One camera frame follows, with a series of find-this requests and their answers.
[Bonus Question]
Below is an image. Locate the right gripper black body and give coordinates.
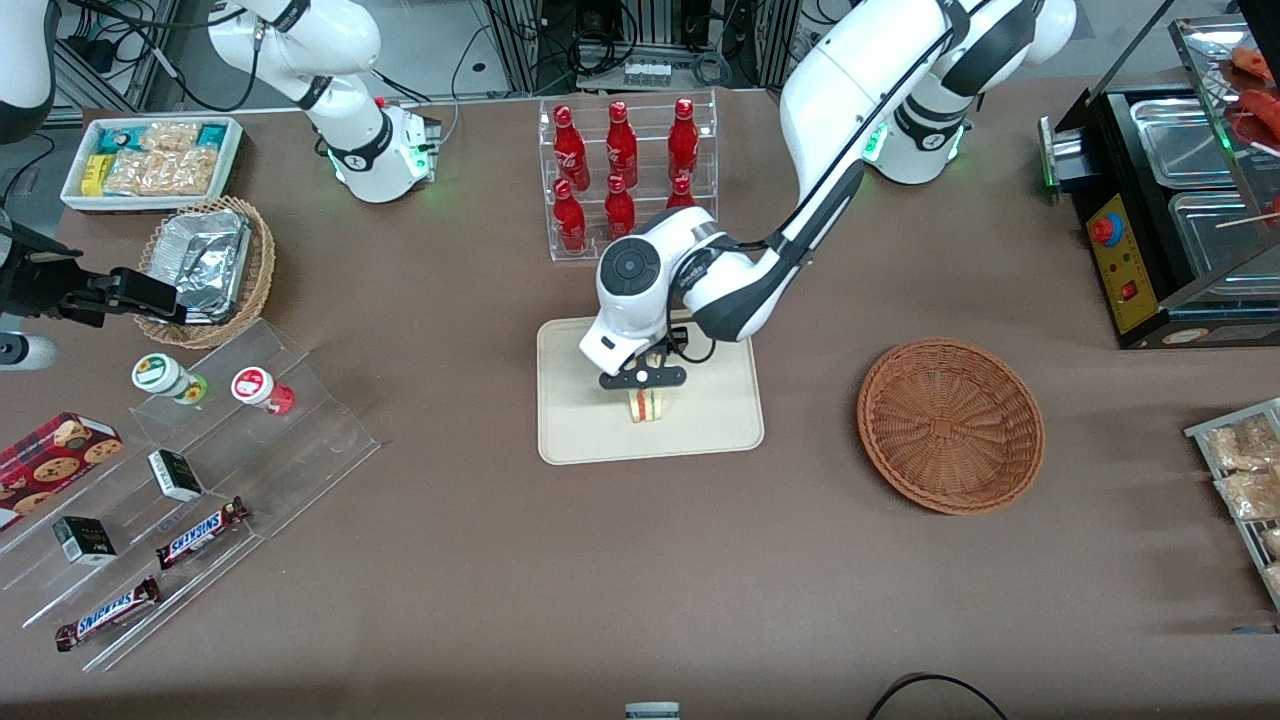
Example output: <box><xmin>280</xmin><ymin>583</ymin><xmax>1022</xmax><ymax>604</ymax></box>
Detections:
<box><xmin>0</xmin><ymin>225</ymin><xmax>116</xmax><ymax>331</ymax></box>

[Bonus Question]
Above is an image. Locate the cream plastic tray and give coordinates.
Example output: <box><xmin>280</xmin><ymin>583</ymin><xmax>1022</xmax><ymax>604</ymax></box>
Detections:
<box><xmin>537</xmin><ymin>315</ymin><xmax>766</xmax><ymax>467</ymax></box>

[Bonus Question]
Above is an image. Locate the light wicker basket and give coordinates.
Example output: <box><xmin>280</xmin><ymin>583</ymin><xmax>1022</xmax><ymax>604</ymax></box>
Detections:
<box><xmin>133</xmin><ymin>196</ymin><xmax>276</xmax><ymax>350</ymax></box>

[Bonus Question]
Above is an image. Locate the brown wicker basket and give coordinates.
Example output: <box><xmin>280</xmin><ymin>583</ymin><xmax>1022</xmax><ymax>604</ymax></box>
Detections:
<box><xmin>857</xmin><ymin>337</ymin><xmax>1047</xmax><ymax>517</ymax></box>

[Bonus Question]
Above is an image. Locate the grey snack tray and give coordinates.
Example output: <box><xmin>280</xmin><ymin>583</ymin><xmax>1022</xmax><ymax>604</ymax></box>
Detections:
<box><xmin>1185</xmin><ymin>398</ymin><xmax>1280</xmax><ymax>611</ymax></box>

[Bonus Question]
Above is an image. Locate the aluminium foil container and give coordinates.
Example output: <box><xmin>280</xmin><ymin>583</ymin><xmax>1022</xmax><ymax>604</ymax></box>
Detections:
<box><xmin>148</xmin><ymin>208</ymin><xmax>251</xmax><ymax>323</ymax></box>

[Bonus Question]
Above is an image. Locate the white snack bin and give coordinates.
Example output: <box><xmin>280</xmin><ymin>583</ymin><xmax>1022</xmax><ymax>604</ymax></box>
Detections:
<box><xmin>60</xmin><ymin>115</ymin><xmax>246</xmax><ymax>216</ymax></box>

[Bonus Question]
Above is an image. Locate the clear cracker bag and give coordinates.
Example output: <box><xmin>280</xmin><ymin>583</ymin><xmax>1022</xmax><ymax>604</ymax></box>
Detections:
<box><xmin>140</xmin><ymin>120</ymin><xmax>201</xmax><ymax>151</ymax></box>
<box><xmin>105</xmin><ymin>148</ymin><xmax>221</xmax><ymax>196</ymax></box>

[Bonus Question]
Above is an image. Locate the red yogurt cup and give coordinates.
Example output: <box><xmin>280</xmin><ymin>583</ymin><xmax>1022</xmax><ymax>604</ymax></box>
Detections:
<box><xmin>231</xmin><ymin>367</ymin><xmax>296</xmax><ymax>416</ymax></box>

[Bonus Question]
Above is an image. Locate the red cookie box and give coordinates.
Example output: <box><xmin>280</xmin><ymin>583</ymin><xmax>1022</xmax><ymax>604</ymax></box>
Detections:
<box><xmin>0</xmin><ymin>412</ymin><xmax>124</xmax><ymax>531</ymax></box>

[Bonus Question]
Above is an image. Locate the black Face carton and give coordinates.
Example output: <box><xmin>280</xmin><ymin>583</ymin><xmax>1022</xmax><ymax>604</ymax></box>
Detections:
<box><xmin>52</xmin><ymin>516</ymin><xmax>118</xmax><ymax>566</ymax></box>
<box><xmin>147</xmin><ymin>449</ymin><xmax>204</xmax><ymax>503</ymax></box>

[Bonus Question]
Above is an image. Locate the clear acrylic stepped shelf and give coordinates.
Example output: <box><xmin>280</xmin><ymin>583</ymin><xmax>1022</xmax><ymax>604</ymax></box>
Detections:
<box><xmin>0</xmin><ymin>318</ymin><xmax>381</xmax><ymax>673</ymax></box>

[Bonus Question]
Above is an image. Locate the clear acrylic bottle rack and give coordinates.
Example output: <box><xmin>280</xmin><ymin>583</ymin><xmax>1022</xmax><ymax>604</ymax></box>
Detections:
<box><xmin>538</xmin><ymin>90</ymin><xmax>719</xmax><ymax>263</ymax></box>

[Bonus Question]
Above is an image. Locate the Snickers chocolate bar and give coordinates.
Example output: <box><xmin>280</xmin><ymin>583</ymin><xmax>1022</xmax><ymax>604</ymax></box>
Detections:
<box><xmin>55</xmin><ymin>576</ymin><xmax>163</xmax><ymax>653</ymax></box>
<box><xmin>155</xmin><ymin>497</ymin><xmax>251</xmax><ymax>571</ymax></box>

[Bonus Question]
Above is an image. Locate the black food warmer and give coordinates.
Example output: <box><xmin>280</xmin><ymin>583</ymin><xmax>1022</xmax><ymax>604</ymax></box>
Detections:
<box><xmin>1040</xmin><ymin>15</ymin><xmax>1280</xmax><ymax>351</ymax></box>

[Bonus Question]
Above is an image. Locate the steel food pan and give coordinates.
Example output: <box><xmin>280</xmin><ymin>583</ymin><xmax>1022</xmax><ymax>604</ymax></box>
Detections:
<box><xmin>1130</xmin><ymin>98</ymin><xmax>1238</xmax><ymax>191</ymax></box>
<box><xmin>1168</xmin><ymin>190</ymin><xmax>1280</xmax><ymax>293</ymax></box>

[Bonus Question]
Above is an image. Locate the clear fried snack bag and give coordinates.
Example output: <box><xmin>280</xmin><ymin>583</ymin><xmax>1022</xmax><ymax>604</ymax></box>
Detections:
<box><xmin>1205</xmin><ymin>418</ymin><xmax>1280</xmax><ymax>471</ymax></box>
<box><xmin>1215</xmin><ymin>470</ymin><xmax>1280</xmax><ymax>521</ymax></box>

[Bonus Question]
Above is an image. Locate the black cable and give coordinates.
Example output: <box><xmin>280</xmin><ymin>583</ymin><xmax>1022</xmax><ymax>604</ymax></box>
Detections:
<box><xmin>865</xmin><ymin>673</ymin><xmax>1011</xmax><ymax>720</ymax></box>

